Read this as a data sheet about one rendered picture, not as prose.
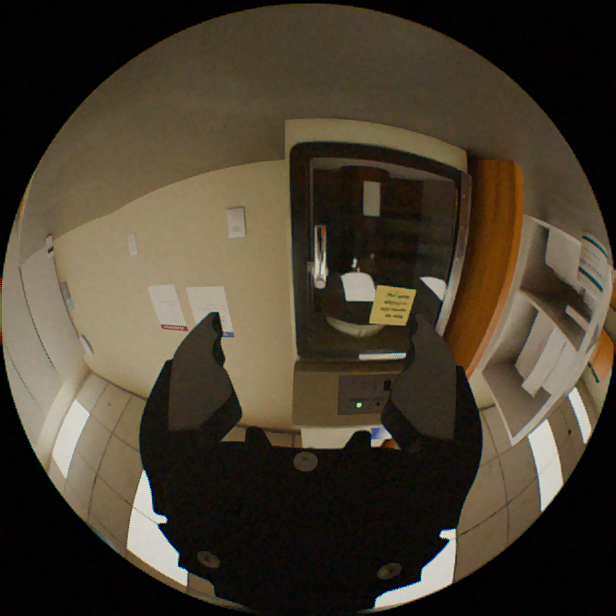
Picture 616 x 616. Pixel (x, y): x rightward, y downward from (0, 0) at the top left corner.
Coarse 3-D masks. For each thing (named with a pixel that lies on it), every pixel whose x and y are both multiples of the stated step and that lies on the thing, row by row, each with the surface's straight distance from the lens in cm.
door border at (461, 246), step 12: (468, 180) 42; (468, 192) 42; (468, 216) 41; (468, 228) 41; (456, 252) 41; (456, 264) 42; (456, 276) 43; (444, 300) 43; (444, 312) 45; (444, 324) 47
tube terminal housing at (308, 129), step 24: (288, 120) 37; (312, 120) 36; (336, 120) 36; (288, 144) 35; (384, 144) 36; (408, 144) 38; (432, 144) 40; (288, 168) 34; (288, 192) 34; (288, 216) 34; (288, 240) 35; (288, 264) 36; (312, 360) 46; (336, 360) 47; (360, 360) 47; (384, 360) 49
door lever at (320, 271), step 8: (320, 224) 28; (320, 232) 28; (320, 240) 28; (320, 248) 28; (320, 256) 28; (320, 264) 29; (312, 272) 34; (320, 272) 29; (320, 280) 29; (320, 288) 30
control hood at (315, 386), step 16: (304, 368) 46; (320, 368) 46; (336, 368) 46; (352, 368) 46; (368, 368) 47; (384, 368) 48; (400, 368) 49; (304, 384) 45; (320, 384) 45; (336, 384) 45; (304, 400) 46; (320, 400) 46; (336, 400) 46; (304, 416) 47; (320, 416) 47; (336, 416) 47; (352, 416) 47; (368, 416) 48
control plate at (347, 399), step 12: (348, 384) 46; (360, 384) 46; (372, 384) 47; (348, 396) 46; (360, 396) 46; (372, 396) 47; (384, 396) 48; (348, 408) 46; (360, 408) 47; (372, 408) 48
